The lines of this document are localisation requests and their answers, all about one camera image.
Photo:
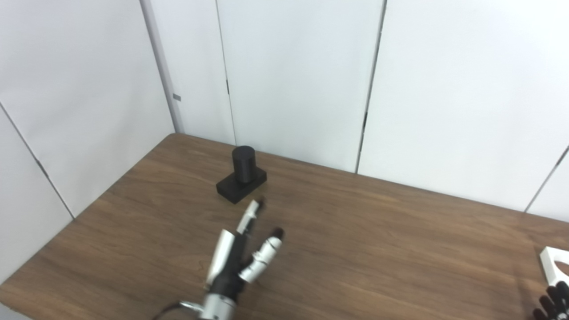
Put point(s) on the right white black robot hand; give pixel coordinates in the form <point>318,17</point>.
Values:
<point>555,304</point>

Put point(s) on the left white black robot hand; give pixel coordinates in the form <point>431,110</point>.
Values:
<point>224,266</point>

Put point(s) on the white square piece with hole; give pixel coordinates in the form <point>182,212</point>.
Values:
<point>547,260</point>

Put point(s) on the black peg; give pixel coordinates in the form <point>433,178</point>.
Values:
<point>243,166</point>

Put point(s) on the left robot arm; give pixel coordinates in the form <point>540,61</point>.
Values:
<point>218,307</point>

